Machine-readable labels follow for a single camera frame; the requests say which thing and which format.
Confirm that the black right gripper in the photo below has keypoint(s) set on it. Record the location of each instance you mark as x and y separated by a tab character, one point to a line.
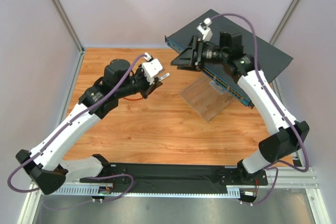
196	52

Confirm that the aluminium frame post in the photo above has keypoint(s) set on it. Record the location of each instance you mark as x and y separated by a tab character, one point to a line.
67	23
284	20

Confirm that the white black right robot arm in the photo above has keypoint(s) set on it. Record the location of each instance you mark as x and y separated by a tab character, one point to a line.
286	133

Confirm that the dark blue network switch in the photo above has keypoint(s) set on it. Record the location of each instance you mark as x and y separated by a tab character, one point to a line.
231	53

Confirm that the left aluminium frame post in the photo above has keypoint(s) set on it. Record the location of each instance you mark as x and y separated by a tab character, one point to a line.
67	23

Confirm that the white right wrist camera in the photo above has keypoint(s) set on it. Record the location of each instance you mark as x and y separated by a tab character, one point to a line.
204	29

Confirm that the silver transceiver module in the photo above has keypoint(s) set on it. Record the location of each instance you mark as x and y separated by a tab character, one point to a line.
166	75

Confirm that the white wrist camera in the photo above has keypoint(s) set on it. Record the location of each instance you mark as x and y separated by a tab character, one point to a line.
204	29
151	67

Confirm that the right aluminium frame post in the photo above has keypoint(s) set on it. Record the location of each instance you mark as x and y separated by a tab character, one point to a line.
284	20

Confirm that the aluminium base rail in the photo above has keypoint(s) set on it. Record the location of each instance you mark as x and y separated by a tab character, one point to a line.
280	178

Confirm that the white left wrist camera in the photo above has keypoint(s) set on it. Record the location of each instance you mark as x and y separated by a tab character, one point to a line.
151	67

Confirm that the wooden switch stand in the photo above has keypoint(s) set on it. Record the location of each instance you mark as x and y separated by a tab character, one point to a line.
206	97

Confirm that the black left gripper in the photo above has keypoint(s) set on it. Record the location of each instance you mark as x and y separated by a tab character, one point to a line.
144	86

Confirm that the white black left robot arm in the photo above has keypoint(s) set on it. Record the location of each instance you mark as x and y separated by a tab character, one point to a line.
45	164

